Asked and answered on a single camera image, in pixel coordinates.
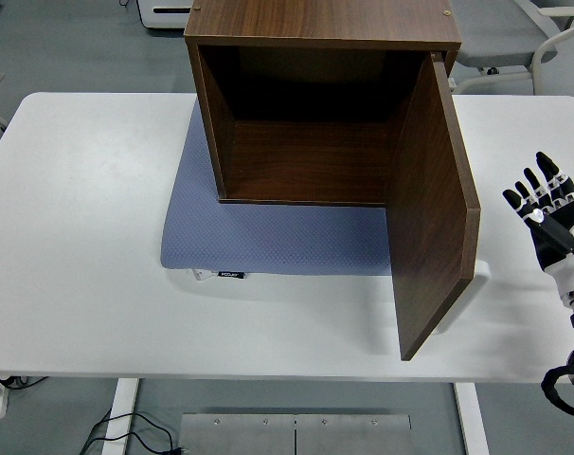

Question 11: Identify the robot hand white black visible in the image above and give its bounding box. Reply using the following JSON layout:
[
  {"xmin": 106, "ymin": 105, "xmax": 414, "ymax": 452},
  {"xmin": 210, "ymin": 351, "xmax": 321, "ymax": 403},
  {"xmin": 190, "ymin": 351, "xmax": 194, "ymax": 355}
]
[{"xmin": 502, "ymin": 151, "xmax": 574, "ymax": 299}]

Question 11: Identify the brown wooden cabinet door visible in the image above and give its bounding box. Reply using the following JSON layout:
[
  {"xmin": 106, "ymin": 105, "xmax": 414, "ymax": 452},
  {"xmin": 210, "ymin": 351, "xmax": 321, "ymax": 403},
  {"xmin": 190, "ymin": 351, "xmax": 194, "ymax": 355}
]
[{"xmin": 385, "ymin": 52, "xmax": 481, "ymax": 362}]

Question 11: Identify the brown wooden cabinet body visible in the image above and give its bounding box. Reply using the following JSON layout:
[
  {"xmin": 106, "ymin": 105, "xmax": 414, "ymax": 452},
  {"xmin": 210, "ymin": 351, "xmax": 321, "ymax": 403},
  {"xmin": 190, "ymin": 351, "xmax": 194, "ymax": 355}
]
[{"xmin": 183, "ymin": 0, "xmax": 462, "ymax": 209}]

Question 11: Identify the white table leg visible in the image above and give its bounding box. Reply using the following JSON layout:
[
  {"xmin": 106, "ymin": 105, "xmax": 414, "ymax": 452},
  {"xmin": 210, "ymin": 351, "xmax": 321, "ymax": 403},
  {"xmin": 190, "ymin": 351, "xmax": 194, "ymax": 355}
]
[
  {"xmin": 454, "ymin": 381, "xmax": 491, "ymax": 455},
  {"xmin": 100, "ymin": 377, "xmax": 140, "ymax": 455}
]

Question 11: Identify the blue-grey mesh mat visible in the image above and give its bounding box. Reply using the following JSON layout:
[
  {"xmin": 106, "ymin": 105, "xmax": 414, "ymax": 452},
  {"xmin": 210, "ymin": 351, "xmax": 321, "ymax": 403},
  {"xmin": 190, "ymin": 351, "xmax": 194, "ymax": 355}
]
[{"xmin": 160, "ymin": 101, "xmax": 393, "ymax": 277}]

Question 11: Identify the grey metal plate with screws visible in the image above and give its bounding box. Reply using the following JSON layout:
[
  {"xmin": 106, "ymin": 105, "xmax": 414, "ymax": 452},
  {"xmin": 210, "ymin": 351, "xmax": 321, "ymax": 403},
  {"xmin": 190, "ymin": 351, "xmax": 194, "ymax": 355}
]
[{"xmin": 179, "ymin": 412, "xmax": 412, "ymax": 455}]

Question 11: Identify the white appliance box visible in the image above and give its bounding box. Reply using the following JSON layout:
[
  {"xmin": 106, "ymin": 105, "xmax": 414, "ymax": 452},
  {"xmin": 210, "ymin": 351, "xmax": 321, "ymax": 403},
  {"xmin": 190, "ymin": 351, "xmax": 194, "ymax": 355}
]
[{"xmin": 137, "ymin": 0, "xmax": 196, "ymax": 30}]

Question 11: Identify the white door handle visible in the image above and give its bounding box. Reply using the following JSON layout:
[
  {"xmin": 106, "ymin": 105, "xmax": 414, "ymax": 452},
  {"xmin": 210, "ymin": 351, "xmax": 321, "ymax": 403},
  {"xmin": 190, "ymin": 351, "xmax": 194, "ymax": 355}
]
[{"xmin": 431, "ymin": 259, "xmax": 492, "ymax": 337}]

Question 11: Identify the grey office chair white frame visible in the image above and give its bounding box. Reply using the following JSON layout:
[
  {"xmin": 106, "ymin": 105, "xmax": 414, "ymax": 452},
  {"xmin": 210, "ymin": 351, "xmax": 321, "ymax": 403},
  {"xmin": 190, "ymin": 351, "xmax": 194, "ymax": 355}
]
[{"xmin": 450, "ymin": 0, "xmax": 574, "ymax": 96}]

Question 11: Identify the black floor cable with plug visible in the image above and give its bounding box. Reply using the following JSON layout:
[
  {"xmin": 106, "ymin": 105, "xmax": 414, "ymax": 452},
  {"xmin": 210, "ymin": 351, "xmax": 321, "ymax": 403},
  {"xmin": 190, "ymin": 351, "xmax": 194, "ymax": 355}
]
[{"xmin": 78, "ymin": 410, "xmax": 188, "ymax": 455}]

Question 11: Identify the black cable at power strip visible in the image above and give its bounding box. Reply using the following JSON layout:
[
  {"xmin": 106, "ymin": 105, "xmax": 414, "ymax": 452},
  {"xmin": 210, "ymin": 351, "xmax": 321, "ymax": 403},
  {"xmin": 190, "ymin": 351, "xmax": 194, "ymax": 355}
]
[{"xmin": 0, "ymin": 373, "xmax": 47, "ymax": 391}]

